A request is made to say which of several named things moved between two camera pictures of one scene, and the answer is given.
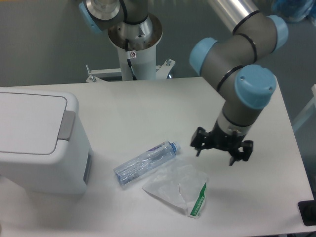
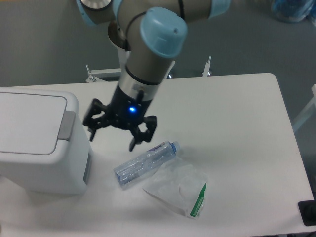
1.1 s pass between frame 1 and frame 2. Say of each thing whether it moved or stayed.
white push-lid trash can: stayed
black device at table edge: stayed
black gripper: moved
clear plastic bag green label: stayed
